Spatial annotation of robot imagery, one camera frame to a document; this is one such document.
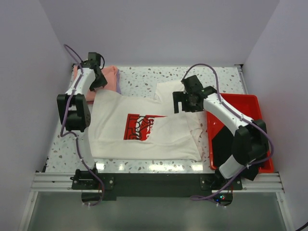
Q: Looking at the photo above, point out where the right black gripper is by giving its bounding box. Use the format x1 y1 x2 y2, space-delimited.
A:
173 90 203 114

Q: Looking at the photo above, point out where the white t-shirt red print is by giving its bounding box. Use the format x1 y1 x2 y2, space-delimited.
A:
89 80 203 161

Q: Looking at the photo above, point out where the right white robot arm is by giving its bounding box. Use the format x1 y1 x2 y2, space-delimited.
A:
173 75 270 189

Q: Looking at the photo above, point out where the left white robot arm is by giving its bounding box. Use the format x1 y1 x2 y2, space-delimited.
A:
57 52 107 171

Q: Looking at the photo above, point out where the folded salmon pink t-shirt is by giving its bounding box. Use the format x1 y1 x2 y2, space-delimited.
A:
73 64 120 103

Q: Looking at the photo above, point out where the folded lavender t-shirt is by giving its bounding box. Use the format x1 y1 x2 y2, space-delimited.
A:
116 70 121 94

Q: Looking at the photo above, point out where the black t-shirt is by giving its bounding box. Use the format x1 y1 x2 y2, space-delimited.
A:
211 127 260 181

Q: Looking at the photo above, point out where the red plastic bin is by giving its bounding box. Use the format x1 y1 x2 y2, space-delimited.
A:
206 93 274 173

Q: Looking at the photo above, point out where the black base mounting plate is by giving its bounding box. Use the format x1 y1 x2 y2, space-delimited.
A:
71 169 243 205

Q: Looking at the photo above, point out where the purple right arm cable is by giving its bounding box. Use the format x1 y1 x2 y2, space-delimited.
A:
184 63 275 207

